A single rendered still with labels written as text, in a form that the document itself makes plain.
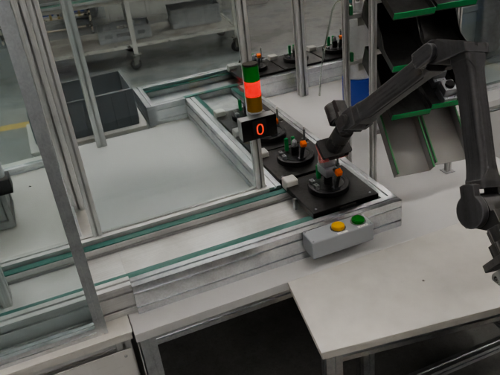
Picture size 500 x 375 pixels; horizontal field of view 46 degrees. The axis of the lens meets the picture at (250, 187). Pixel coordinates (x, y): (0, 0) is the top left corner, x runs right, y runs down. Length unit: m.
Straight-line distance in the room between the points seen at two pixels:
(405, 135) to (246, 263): 0.72
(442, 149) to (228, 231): 0.79
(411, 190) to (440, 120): 0.27
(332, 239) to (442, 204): 0.50
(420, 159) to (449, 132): 0.16
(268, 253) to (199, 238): 0.25
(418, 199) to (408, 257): 0.34
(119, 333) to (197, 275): 0.27
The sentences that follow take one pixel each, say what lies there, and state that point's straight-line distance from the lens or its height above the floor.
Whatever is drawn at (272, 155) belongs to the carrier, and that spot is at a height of 0.97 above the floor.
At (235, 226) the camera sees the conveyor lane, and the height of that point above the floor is 0.92.
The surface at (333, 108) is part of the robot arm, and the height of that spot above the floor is 1.28.
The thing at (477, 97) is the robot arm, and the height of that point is 1.46.
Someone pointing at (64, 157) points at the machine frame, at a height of 1.09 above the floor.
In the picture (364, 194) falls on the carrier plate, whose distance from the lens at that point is 1.96.
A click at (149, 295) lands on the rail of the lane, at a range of 1.73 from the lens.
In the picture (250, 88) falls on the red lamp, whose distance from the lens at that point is 1.85.
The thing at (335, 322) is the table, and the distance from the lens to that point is 1.64.
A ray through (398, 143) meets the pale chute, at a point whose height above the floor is 1.07.
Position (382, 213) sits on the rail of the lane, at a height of 0.93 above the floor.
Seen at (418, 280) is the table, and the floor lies 0.86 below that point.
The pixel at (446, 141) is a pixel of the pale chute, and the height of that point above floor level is 1.04.
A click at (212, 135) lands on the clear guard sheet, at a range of 1.91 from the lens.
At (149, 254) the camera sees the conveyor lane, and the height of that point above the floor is 0.92.
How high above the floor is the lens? 1.97
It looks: 29 degrees down
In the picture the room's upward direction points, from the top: 7 degrees counter-clockwise
